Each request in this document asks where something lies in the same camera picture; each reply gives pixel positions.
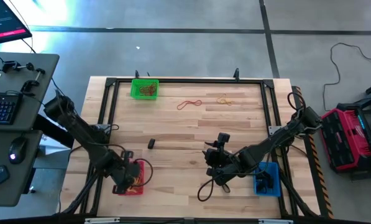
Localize black floor cable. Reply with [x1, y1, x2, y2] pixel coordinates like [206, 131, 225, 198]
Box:
[323, 42, 371, 111]

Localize yellow rubber band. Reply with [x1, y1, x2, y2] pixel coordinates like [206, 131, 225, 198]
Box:
[216, 93, 234, 106]

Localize black keyboard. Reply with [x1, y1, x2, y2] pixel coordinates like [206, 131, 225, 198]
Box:
[0, 92, 23, 126]

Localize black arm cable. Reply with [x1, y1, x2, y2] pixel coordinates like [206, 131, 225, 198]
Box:
[79, 123, 154, 188]
[197, 91, 308, 202]

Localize blue plastic basket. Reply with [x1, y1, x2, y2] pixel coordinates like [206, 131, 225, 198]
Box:
[252, 161, 282, 198]

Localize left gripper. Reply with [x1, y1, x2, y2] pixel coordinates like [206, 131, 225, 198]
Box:
[112, 151, 142, 195]

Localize red and black equipment case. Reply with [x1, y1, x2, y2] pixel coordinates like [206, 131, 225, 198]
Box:
[320, 102, 371, 174]

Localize black aluminium table frame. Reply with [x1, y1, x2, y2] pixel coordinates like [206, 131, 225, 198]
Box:
[59, 77, 319, 218]

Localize black metal clamp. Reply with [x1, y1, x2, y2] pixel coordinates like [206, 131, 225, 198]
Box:
[0, 57, 35, 75]
[19, 67, 47, 94]

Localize red rubber band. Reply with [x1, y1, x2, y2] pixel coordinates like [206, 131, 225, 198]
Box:
[176, 99, 203, 111]

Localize green plastic basket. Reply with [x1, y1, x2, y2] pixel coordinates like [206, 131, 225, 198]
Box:
[130, 78, 160, 101]

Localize tangle of yellow rubber bands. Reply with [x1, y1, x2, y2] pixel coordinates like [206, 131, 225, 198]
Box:
[127, 177, 144, 193]

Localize silver metal bracket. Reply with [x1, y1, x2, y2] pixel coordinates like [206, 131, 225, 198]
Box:
[258, 218, 294, 224]
[84, 217, 121, 224]

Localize red plastic basket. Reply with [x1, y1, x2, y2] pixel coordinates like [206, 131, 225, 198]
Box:
[112, 159, 146, 197]

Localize black computer mouse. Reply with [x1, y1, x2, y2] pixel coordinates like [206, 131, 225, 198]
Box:
[7, 136, 28, 165]

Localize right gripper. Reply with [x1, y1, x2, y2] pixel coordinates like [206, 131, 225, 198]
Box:
[202, 133, 247, 187]

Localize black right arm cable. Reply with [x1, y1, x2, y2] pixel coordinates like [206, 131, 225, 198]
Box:
[197, 91, 308, 202]

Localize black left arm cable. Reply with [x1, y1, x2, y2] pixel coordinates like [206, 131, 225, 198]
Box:
[79, 123, 154, 188]

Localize monitor with red stripe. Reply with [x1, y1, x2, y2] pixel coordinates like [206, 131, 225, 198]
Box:
[0, 0, 33, 47]

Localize yellow black hazard strip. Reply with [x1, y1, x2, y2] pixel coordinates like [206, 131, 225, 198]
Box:
[292, 85, 334, 218]

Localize white papers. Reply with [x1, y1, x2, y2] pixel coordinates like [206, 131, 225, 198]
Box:
[39, 133, 76, 156]

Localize tangle of red rubber bands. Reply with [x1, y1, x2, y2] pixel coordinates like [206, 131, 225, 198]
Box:
[137, 82, 158, 96]

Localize grey desk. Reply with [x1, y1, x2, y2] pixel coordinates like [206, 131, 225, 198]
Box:
[0, 52, 60, 208]

